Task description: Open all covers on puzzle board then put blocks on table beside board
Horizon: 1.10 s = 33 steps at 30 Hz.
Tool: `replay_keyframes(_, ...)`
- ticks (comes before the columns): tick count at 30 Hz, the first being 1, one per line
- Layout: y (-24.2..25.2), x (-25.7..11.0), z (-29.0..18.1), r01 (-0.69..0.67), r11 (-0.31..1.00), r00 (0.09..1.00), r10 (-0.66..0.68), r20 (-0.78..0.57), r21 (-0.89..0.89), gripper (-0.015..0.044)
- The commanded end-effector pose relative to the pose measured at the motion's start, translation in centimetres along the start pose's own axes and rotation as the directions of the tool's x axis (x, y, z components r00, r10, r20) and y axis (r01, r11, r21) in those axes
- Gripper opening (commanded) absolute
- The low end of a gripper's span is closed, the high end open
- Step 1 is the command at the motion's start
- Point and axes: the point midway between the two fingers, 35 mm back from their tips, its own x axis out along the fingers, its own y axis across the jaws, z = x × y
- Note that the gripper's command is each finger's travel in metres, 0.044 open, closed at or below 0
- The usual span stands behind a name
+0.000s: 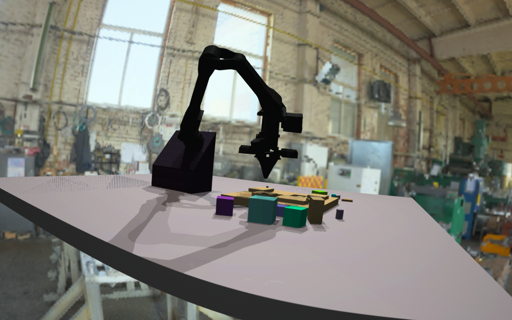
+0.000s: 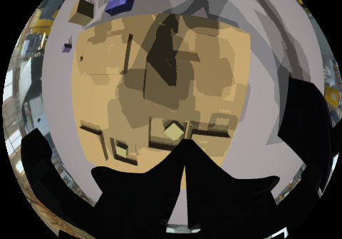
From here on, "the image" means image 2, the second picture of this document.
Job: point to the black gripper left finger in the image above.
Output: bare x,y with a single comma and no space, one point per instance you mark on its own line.
157,188

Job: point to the pale yellow-green block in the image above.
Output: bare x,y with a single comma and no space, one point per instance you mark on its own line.
174,130
122,150

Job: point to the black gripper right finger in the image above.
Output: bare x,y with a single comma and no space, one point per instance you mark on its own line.
209,189

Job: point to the brown rectangular block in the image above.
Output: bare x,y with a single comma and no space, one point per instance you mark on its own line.
82,12

